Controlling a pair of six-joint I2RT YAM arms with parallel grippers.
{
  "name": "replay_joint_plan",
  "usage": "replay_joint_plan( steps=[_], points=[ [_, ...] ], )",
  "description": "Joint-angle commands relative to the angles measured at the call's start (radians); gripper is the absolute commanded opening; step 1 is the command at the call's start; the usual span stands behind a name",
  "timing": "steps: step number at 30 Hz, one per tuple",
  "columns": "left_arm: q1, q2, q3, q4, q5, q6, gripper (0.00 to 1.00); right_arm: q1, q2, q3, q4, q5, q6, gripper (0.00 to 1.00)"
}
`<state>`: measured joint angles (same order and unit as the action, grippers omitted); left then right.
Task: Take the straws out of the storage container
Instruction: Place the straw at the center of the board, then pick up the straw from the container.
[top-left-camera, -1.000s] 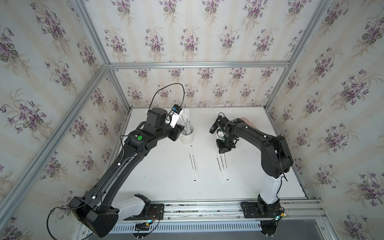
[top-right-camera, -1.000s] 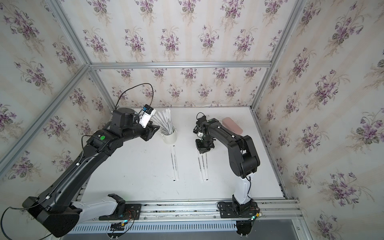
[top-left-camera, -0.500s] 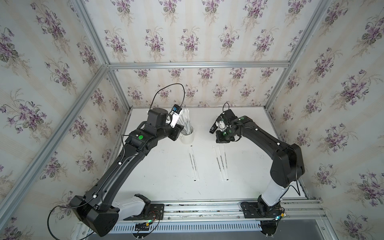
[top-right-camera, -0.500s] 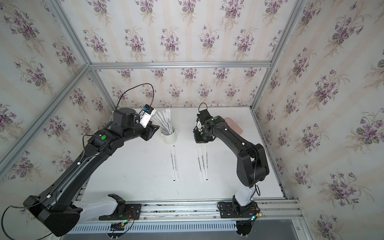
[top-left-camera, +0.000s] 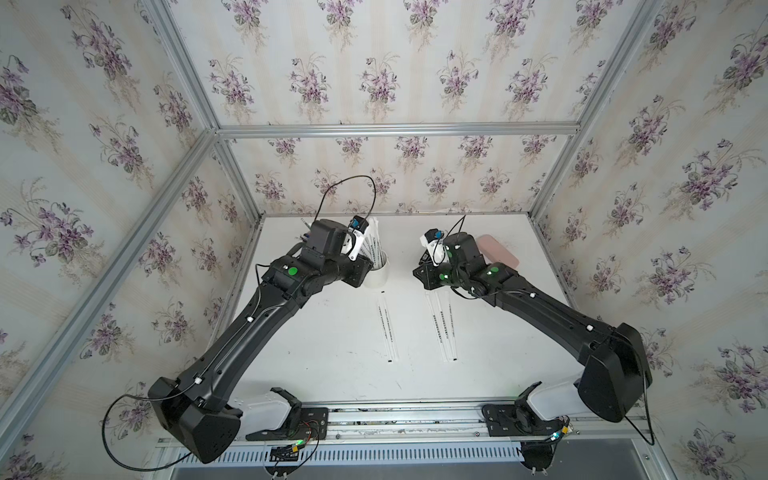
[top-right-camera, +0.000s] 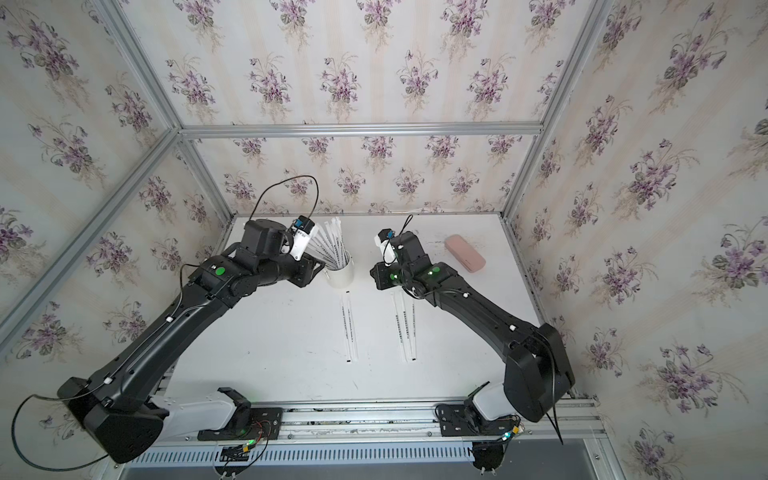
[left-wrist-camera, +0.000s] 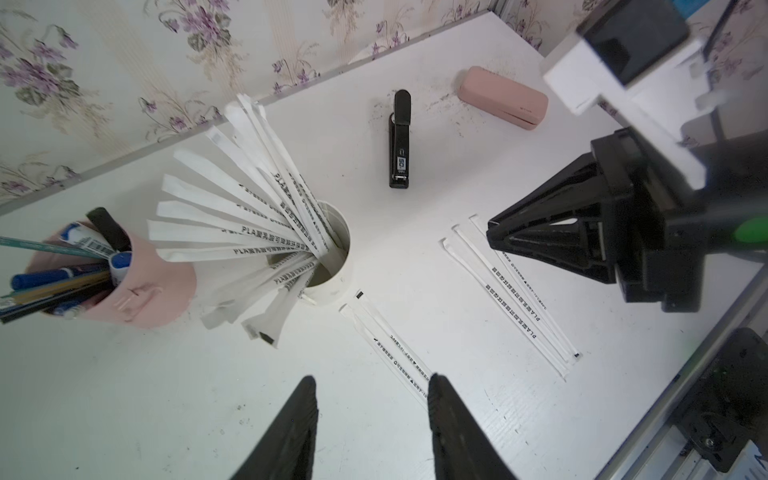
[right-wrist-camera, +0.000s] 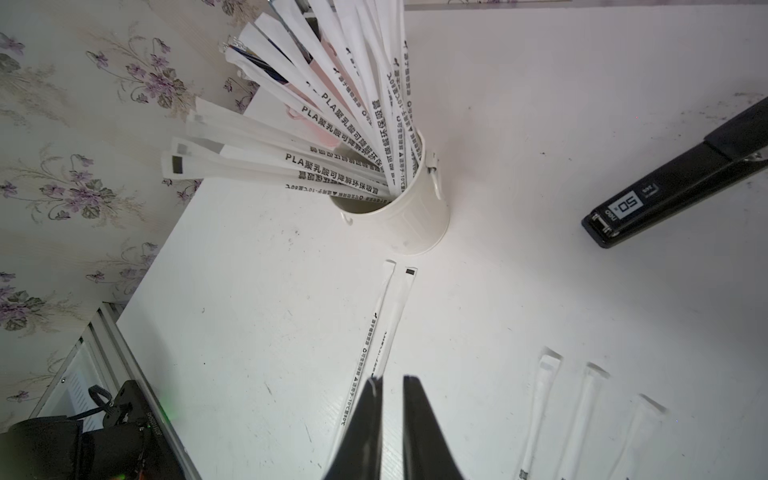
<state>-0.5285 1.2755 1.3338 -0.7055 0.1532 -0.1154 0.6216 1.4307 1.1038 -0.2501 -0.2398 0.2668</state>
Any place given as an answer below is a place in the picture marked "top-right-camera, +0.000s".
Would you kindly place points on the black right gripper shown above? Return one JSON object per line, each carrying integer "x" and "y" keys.
{"x": 379, "y": 279}

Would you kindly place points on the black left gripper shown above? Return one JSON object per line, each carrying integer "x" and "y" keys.
{"x": 306, "y": 270}

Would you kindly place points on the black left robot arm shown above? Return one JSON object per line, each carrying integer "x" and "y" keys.
{"x": 117, "y": 405}

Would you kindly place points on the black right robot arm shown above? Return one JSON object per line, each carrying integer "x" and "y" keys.
{"x": 537, "y": 372}

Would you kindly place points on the bundle of wrapped straws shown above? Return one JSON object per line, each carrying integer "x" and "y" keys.
{"x": 328, "y": 244}

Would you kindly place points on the white straw cup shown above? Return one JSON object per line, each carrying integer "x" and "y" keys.
{"x": 341, "y": 278}

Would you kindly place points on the pink eraser case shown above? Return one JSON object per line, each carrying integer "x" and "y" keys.
{"x": 464, "y": 253}

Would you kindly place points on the aluminium mounting rail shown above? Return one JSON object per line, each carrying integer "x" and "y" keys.
{"x": 391, "y": 421}

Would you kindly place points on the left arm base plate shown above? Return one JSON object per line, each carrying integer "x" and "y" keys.
{"x": 259, "y": 423}

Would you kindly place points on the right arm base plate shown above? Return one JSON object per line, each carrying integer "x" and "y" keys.
{"x": 463, "y": 420}

